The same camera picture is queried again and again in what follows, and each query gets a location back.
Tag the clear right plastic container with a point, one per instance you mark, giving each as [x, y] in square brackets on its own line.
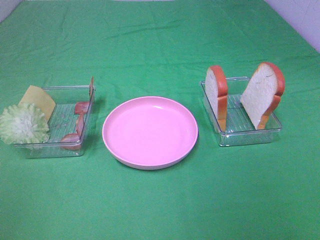
[239, 128]

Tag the yellow cheese slice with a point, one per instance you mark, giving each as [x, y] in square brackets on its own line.
[38, 96]

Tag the pink round plate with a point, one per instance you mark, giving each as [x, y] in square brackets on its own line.
[150, 132]

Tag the green lettuce leaf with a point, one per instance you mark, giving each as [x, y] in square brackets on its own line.
[23, 123]

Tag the clear plastic container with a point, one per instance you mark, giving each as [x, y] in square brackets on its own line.
[239, 128]
[62, 122]

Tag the bacon strip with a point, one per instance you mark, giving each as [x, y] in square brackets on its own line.
[82, 107]
[74, 139]

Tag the clear left plastic container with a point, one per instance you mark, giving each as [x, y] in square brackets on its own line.
[62, 122]

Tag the bread slice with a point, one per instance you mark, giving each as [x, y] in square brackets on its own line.
[263, 94]
[216, 89]

